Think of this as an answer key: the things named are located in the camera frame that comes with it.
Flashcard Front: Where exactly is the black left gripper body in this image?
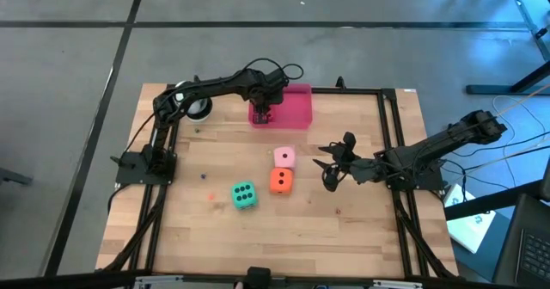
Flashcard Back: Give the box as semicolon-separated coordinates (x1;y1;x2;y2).
247;70;290;114

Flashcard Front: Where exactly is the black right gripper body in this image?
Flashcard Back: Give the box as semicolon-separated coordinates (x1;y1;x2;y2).
321;132;388;193

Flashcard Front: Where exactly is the pink foam die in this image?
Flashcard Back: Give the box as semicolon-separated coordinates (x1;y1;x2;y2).
273;146;296;170

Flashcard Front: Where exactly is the orange foam die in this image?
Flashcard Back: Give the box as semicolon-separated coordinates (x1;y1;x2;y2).
269;167;295;195

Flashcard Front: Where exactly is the teal foam die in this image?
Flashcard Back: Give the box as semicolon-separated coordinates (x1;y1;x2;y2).
230;181;259;211

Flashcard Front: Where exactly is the pink plastic bin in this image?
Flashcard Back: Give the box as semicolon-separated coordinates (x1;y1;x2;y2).
247;83;314;130

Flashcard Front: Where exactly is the white box blue logo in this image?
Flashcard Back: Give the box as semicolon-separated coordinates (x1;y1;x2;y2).
443;183;498;255

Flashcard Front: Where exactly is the black laptop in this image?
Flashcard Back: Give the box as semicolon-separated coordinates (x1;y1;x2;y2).
492;193;550;289

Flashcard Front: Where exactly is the grey furniture foot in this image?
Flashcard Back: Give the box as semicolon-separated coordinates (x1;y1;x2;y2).
0;166;34;187

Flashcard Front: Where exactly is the black rig crossbar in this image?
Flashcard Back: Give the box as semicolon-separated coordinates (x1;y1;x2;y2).
0;267;550;289

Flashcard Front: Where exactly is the black aluminium table frame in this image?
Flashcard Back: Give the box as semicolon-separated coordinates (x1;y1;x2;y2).
96;76;460;281

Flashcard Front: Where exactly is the black desk leg frame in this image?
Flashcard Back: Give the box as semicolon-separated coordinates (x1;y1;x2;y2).
466;0;550;96

